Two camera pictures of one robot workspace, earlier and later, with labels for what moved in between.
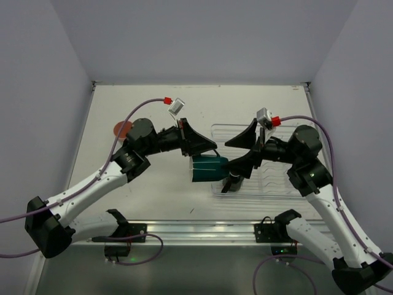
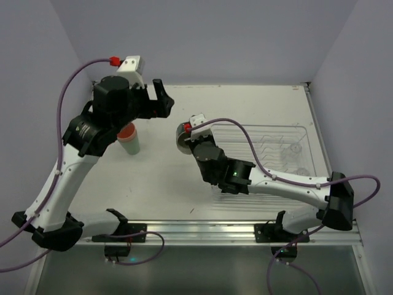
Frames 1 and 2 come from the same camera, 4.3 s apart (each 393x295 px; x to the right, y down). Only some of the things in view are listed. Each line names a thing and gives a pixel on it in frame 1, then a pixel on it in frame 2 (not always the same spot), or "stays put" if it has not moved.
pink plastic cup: (126, 129) stays put
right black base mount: (276, 233) stays put
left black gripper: (184, 137) -> (150, 100)
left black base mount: (126, 233) stays put
